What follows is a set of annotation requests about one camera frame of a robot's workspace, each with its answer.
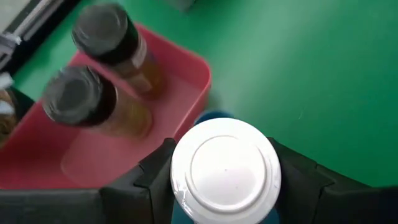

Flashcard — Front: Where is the blue plastic bin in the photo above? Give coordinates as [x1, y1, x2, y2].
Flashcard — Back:
[170, 109, 280, 224]

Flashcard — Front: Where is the pink plastic bin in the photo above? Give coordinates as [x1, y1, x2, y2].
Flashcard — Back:
[0, 22, 213, 190]

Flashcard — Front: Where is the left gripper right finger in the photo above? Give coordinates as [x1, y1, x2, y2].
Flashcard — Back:
[267, 136, 398, 224]

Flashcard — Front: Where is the black-lid glass spice jar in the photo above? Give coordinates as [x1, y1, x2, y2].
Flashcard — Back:
[42, 64, 154, 139]
[71, 2, 164, 100]

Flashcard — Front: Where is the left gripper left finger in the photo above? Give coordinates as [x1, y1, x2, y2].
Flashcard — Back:
[0, 138, 177, 224]

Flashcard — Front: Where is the white-lid spice jar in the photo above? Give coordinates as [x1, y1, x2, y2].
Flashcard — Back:
[170, 117, 282, 224]

